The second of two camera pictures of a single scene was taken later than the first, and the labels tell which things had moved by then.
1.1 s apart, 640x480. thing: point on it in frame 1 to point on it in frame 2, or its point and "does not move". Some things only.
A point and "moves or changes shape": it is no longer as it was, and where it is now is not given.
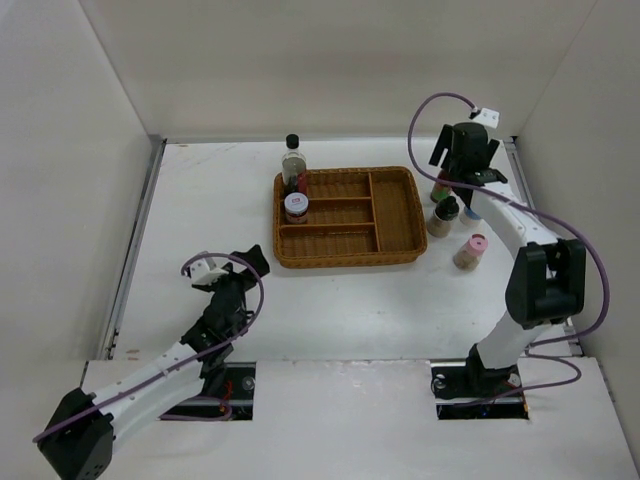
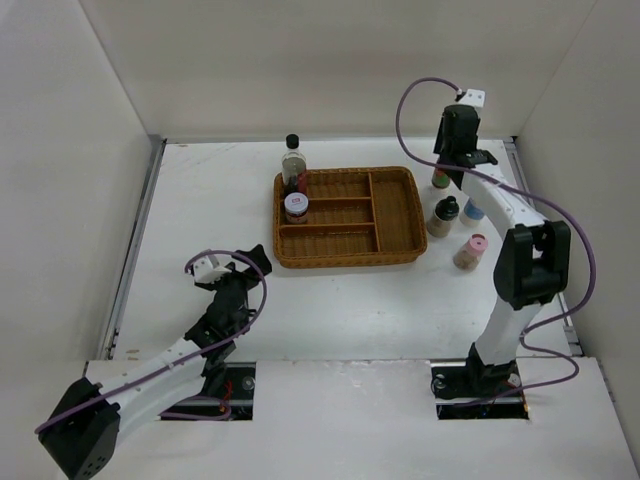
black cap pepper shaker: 441,221 does not move
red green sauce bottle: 439,190 moves or changes shape
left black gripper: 244,277 does not move
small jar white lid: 296,206 does not move
